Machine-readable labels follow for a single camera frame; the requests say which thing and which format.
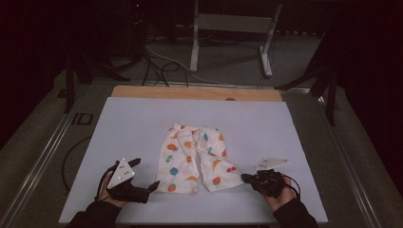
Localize metal floor rail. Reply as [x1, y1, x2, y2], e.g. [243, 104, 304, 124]
[0, 91, 91, 228]
[317, 94, 383, 228]

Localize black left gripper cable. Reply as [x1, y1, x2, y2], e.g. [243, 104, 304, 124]
[94, 164, 119, 202]

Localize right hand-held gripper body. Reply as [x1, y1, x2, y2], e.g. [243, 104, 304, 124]
[251, 157, 290, 199]

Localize black stand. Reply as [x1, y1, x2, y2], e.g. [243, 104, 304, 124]
[275, 31, 338, 127]
[63, 47, 131, 114]

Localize white metal stand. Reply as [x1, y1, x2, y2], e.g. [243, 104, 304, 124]
[189, 0, 283, 79]

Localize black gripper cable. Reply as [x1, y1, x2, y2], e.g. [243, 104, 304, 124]
[281, 174, 301, 202]
[94, 164, 119, 202]

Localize black looped floor cable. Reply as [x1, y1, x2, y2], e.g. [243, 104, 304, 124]
[61, 135, 93, 193]

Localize white floor cable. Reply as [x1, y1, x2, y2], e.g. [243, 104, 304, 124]
[145, 44, 255, 87]

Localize wooden board edge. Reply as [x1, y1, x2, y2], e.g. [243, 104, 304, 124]
[111, 85, 283, 103]

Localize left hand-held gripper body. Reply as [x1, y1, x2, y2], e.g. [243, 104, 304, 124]
[106, 157, 151, 204]

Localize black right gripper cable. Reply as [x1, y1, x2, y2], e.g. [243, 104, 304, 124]
[281, 174, 301, 202]

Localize white fruit print pants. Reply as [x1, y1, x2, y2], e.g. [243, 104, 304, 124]
[155, 123, 245, 194]

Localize white table mat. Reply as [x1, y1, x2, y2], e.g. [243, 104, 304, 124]
[58, 96, 329, 225]

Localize person's right hand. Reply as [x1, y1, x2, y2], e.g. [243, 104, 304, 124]
[262, 175, 297, 213]

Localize person's left hand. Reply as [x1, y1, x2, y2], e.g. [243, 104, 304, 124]
[96, 184, 127, 209]

